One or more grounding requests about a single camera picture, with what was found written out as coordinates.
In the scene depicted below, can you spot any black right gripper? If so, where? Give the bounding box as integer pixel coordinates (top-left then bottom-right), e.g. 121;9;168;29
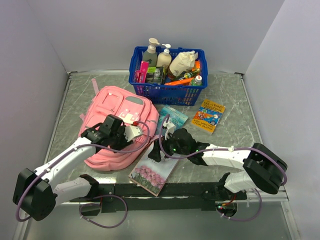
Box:
148;130;189;162

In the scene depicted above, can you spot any pink student backpack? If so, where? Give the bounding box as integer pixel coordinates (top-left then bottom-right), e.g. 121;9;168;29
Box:
79;79;159;171

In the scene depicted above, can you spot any floral notebook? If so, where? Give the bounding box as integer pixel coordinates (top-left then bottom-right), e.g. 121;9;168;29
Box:
128;143;179;197

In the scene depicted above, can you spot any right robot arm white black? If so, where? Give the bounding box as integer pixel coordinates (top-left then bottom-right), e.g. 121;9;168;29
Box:
148;128;288;199

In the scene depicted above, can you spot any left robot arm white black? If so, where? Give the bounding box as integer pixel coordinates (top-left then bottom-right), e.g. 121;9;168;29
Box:
13;114;142;222

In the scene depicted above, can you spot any orange toothbrush pack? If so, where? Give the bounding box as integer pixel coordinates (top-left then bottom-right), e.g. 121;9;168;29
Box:
164;77;194;86

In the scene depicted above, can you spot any teal paperback book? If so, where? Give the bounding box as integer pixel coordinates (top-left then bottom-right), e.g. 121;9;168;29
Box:
155;105;188;135

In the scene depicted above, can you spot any yellow treehouse book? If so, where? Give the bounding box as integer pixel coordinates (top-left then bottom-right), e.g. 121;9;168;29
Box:
191;99;226;135

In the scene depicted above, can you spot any blue plastic basket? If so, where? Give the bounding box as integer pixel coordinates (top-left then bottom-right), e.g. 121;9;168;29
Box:
128;45;209;106

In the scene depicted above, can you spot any pink box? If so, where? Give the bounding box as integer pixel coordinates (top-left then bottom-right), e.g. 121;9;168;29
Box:
134;61;149;84

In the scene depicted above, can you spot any small green bottle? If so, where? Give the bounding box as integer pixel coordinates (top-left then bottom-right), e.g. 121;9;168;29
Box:
183;68;201;79

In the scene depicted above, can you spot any black green box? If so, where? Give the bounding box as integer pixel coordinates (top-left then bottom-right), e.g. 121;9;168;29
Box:
145;66;166;85

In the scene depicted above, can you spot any cream pump bottle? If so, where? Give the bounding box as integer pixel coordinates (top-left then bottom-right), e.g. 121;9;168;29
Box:
156;43;172;69

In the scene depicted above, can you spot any grey pump bottle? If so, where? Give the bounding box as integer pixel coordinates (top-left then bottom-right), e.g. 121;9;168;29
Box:
142;37;160;68

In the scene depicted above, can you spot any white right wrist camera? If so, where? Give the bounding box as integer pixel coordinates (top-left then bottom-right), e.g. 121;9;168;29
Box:
162;121;176;140

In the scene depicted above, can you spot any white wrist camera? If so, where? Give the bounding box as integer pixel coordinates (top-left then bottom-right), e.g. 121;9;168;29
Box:
162;121;176;140
123;121;143;142

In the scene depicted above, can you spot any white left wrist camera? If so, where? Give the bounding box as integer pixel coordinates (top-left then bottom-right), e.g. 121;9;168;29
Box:
123;121;143;142

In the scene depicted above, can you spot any black mounting base rail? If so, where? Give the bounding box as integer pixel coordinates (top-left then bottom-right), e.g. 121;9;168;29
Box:
68;181;290;216

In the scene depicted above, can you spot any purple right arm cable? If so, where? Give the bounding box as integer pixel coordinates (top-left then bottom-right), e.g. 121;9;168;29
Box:
158;114;288;222

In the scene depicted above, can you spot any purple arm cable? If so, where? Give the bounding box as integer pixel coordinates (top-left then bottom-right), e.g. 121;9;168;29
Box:
158;114;288;222
15;121;151;228

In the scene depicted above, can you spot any beige drawstring pouch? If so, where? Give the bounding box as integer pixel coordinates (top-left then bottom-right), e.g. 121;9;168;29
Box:
168;50;198;78

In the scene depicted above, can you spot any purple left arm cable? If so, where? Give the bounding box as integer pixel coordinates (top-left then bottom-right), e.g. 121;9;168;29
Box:
15;121;151;228

